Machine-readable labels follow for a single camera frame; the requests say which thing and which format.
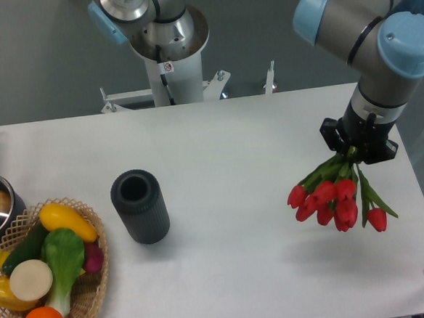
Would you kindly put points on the yellow bell pepper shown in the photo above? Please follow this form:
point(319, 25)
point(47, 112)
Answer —
point(9, 301)

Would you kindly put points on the green bok choy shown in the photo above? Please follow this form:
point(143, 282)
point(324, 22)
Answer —
point(63, 252)

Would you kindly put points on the dark green cucumber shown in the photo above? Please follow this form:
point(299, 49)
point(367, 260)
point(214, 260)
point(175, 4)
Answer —
point(28, 249)

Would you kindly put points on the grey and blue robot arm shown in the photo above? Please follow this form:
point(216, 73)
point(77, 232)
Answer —
point(386, 47)

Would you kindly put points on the yellow squash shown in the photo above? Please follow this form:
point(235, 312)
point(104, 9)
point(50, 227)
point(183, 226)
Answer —
point(56, 216)

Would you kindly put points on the purple red radish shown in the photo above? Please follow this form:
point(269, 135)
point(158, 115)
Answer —
point(93, 258)

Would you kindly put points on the woven wicker basket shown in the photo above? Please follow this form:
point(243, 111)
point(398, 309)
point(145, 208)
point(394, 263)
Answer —
point(89, 290)

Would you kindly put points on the dark grey ribbed vase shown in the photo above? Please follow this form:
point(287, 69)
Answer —
point(136, 196)

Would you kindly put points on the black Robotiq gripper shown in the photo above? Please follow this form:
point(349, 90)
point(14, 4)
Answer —
point(366, 135)

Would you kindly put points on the red tulip bouquet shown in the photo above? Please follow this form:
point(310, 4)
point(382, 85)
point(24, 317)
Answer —
point(338, 191)

